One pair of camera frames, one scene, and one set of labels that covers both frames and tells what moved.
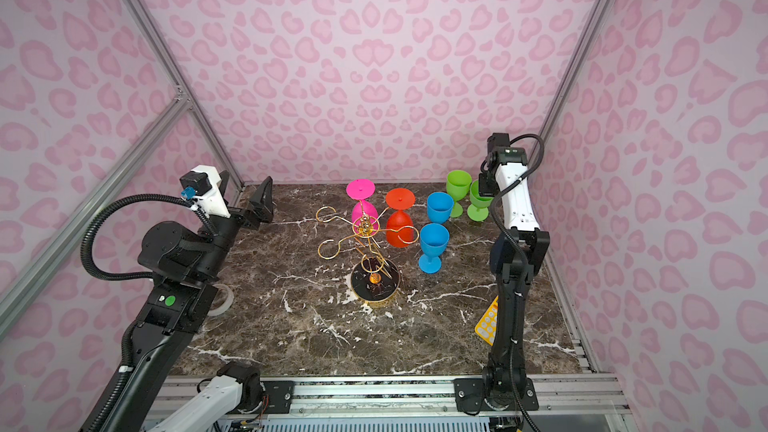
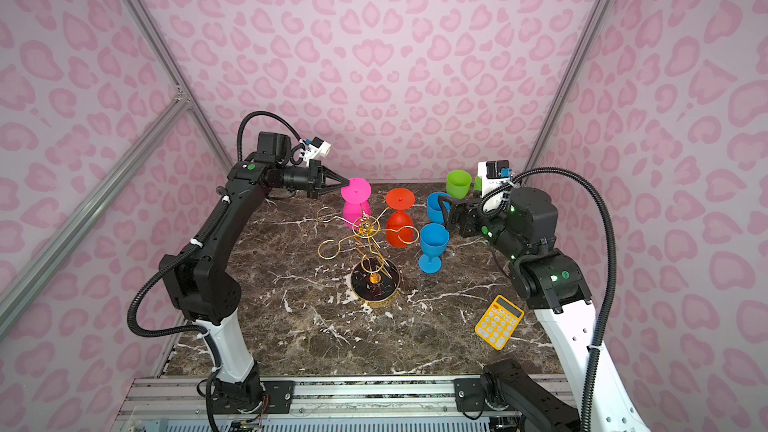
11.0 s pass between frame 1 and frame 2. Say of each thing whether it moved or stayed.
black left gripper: moved
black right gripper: moved
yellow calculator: stayed
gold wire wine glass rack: stayed
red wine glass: stayed
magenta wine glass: moved
